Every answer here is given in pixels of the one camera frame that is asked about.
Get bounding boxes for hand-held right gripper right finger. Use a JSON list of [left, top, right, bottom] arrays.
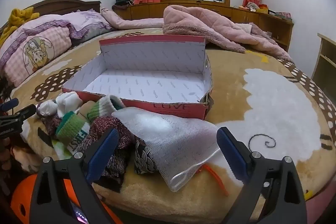
[[216, 126, 307, 224]]

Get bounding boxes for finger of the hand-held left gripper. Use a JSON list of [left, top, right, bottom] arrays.
[[0, 105, 36, 125], [0, 98, 19, 111]]

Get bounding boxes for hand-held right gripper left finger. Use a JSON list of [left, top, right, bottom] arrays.
[[28, 128, 120, 224]]

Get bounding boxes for orange string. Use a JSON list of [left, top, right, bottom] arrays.
[[203, 164, 229, 197]]

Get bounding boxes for dark wave-patterned sock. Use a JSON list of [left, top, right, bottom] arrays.
[[134, 139, 160, 175]]

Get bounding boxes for green white striped sock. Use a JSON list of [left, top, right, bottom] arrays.
[[56, 112, 91, 156], [87, 95, 126, 121]]

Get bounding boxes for beige sock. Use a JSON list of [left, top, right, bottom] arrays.
[[78, 101, 98, 123]]

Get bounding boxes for white sock red trim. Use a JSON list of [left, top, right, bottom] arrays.
[[56, 91, 83, 117]]

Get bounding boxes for white plastic bag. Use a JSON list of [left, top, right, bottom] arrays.
[[112, 107, 221, 192]]

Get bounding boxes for red cardboard shoebox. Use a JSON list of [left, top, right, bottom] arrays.
[[62, 35, 214, 121]]

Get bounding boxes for dark cloth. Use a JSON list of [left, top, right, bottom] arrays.
[[100, 172, 125, 193]]

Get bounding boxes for pink cartoon pillow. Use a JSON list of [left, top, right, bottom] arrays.
[[0, 13, 76, 88]]

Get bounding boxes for yellow knit cloth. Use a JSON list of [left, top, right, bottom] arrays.
[[0, 7, 40, 47]]

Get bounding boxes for purple floral pillow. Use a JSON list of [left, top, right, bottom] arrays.
[[59, 9, 116, 46]]

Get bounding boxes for wooden headboard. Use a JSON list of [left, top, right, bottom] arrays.
[[0, 0, 101, 33]]

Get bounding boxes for pink long bolster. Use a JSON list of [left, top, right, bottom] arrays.
[[101, 7, 168, 30]]

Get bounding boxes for light wooden shelf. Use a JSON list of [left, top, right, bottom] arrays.
[[311, 33, 336, 85]]

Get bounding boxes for pink fleece blanket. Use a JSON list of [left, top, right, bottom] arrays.
[[113, 0, 294, 52]]

